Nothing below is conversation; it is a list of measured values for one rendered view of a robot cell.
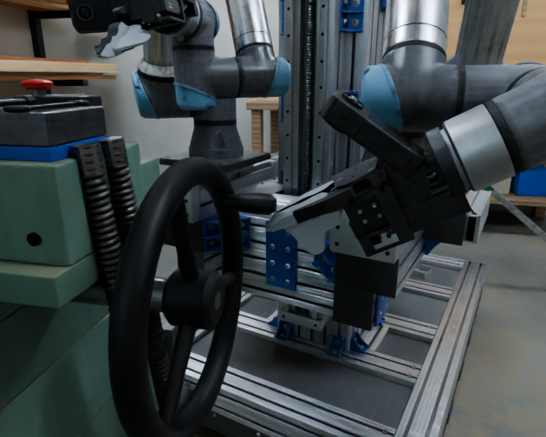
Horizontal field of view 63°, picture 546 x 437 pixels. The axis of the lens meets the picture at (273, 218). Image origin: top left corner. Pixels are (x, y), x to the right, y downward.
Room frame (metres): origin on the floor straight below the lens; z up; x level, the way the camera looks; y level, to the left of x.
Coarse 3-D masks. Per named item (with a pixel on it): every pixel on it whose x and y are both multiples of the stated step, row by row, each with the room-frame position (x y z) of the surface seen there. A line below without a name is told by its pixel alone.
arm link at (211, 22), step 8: (200, 0) 0.83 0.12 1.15; (200, 8) 0.80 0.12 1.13; (208, 8) 0.84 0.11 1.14; (200, 16) 0.80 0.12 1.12; (208, 16) 0.83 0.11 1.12; (216, 16) 0.87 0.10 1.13; (200, 24) 0.80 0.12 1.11; (208, 24) 0.84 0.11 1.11; (216, 24) 0.87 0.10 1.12; (200, 32) 0.82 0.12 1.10; (208, 32) 0.84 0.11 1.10; (216, 32) 0.88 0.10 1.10; (176, 40) 0.83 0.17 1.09; (184, 40) 0.82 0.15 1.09; (192, 40) 0.82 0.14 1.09; (200, 40) 0.82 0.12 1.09; (208, 40) 0.84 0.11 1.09
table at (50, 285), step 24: (144, 168) 0.68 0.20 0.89; (144, 192) 0.68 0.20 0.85; (0, 264) 0.36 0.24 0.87; (24, 264) 0.36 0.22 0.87; (48, 264) 0.36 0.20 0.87; (72, 264) 0.36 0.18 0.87; (96, 264) 0.39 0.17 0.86; (0, 288) 0.35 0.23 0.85; (24, 288) 0.34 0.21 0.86; (48, 288) 0.34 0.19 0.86; (72, 288) 0.35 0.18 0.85
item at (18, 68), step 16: (0, 0) 3.23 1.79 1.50; (16, 0) 3.23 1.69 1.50; (32, 0) 3.26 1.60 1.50; (48, 0) 3.37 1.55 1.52; (64, 0) 3.49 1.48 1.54; (32, 16) 3.76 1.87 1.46; (48, 16) 3.73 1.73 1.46; (64, 16) 3.69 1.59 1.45; (32, 32) 3.77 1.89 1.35; (0, 64) 2.87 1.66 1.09; (16, 64) 2.99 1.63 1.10; (32, 64) 3.12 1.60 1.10; (48, 64) 3.26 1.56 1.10; (64, 64) 3.42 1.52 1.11; (80, 64) 3.59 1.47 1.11; (96, 64) 3.79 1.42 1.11; (112, 64) 4.00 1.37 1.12; (0, 80) 2.80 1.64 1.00; (16, 80) 2.92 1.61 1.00; (64, 80) 3.71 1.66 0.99; (80, 80) 3.67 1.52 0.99
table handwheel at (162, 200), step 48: (144, 240) 0.31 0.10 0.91; (240, 240) 0.53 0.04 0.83; (96, 288) 0.42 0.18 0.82; (144, 288) 0.29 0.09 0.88; (192, 288) 0.39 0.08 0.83; (240, 288) 0.53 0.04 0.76; (144, 336) 0.28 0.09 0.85; (192, 336) 0.38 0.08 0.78; (144, 384) 0.28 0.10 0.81; (144, 432) 0.28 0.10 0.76; (192, 432) 0.35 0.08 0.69
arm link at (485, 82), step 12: (468, 72) 0.51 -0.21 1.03; (480, 72) 0.50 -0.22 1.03; (492, 72) 0.50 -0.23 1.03; (504, 72) 0.50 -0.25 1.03; (516, 72) 0.49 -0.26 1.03; (528, 72) 0.46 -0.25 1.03; (468, 84) 0.50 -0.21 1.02; (480, 84) 0.49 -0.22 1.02; (492, 84) 0.49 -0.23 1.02; (504, 84) 0.49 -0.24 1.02; (468, 96) 0.49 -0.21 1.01; (480, 96) 0.49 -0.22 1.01; (492, 96) 0.49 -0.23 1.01; (468, 108) 0.49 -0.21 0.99
